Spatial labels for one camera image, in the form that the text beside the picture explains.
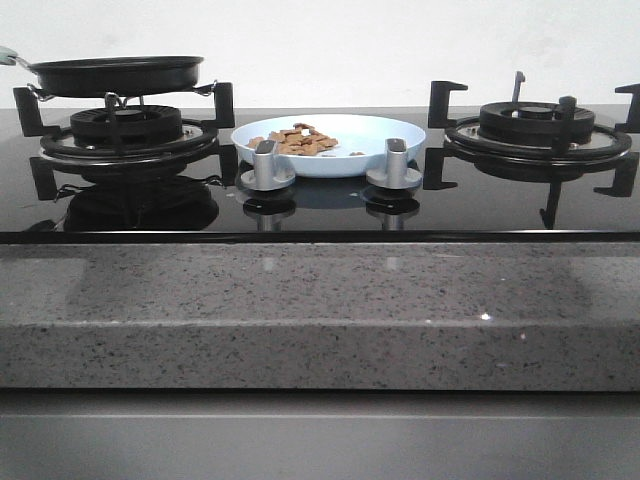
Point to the light blue plate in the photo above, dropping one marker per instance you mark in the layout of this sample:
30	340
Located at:
354	133

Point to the brown meat pieces pile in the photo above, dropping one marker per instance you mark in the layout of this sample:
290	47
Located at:
300	140

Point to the black frying pan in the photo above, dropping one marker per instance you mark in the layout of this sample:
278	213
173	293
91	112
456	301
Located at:
124	76

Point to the silver left stove knob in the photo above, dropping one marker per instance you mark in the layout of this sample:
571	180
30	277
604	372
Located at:
270	171

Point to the silver stove knob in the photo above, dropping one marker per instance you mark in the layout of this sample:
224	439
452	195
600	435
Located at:
395	174
270	171

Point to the silver right stove knob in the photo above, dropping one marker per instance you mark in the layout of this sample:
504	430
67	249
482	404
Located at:
395	174

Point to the black glass cooktop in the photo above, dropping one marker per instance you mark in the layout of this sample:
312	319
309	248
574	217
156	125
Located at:
459	201

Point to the left black gas burner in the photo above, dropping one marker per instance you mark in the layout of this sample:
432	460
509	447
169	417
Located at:
138	126

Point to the black gas burner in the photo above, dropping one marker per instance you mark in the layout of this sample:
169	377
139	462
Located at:
524	123
138	126

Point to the right black gas burner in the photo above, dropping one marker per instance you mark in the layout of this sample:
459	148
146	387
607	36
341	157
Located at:
524	123

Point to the right black pan support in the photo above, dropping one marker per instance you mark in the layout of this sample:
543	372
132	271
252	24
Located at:
583	146

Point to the wire trivet on left burner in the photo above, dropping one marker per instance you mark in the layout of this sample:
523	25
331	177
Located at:
27	98

